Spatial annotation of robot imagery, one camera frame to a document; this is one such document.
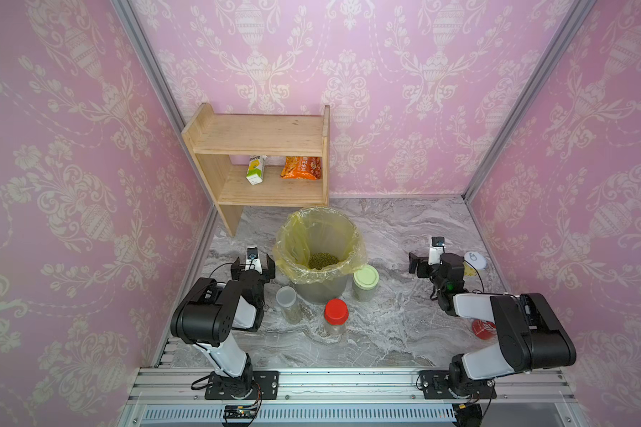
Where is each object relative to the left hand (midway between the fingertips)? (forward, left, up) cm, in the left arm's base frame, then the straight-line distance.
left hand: (254, 257), depth 93 cm
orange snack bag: (+27, -16, +19) cm, 37 cm away
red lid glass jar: (-22, -28, +5) cm, 36 cm away
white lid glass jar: (-19, -14, +10) cm, 26 cm away
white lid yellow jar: (+1, -79, -1) cm, 79 cm away
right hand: (+3, -61, +1) cm, 61 cm away
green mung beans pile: (+2, -23, -4) cm, 24 cm away
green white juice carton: (+25, 0, +19) cm, 31 cm away
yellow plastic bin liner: (+4, -22, +11) cm, 26 cm away
